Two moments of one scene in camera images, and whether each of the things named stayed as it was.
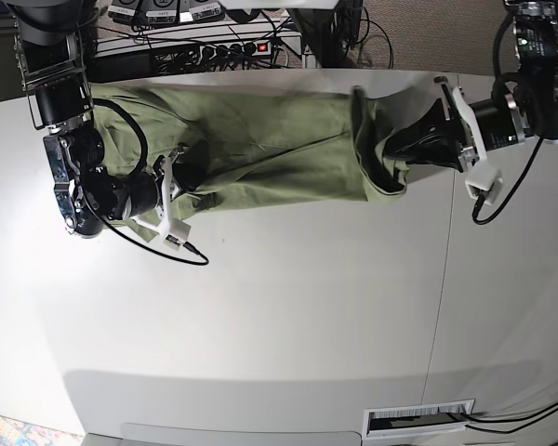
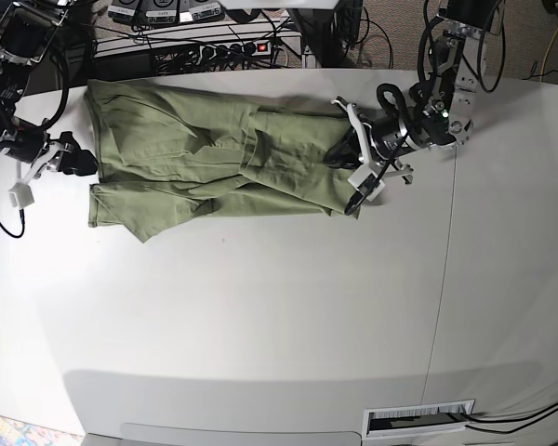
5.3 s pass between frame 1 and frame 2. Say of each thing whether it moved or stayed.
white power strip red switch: stayed
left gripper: moved
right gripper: moved
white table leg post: stayed
